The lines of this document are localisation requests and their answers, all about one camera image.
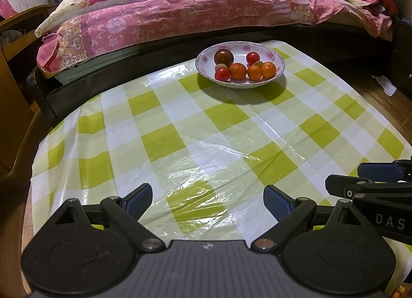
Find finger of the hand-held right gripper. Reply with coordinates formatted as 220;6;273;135
325;174;412;202
358;159;412;183

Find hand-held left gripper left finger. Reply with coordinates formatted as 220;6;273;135
53;183;164;251

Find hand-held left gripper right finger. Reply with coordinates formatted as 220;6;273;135
250;185;366;251

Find orange cherry tomato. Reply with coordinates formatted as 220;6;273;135
261;62;277;80

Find dark purple tomato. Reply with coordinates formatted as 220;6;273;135
214;49;234;66

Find white floral rim plate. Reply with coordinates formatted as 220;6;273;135
195;41;286;89

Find white paper scrap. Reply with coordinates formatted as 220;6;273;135
372;75;397;96

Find green checked tablecloth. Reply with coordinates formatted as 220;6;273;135
30;39;412;298

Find dark wooden cabinet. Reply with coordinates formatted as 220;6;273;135
391;16;412;94

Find grey mattress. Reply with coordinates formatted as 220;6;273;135
51;45;136;83

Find red cloth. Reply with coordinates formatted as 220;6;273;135
381;0;400;16

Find brown wooden furniture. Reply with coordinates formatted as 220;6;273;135
0;5;49;178

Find pink floral bed sheet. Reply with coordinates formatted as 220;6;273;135
36;0;394;73

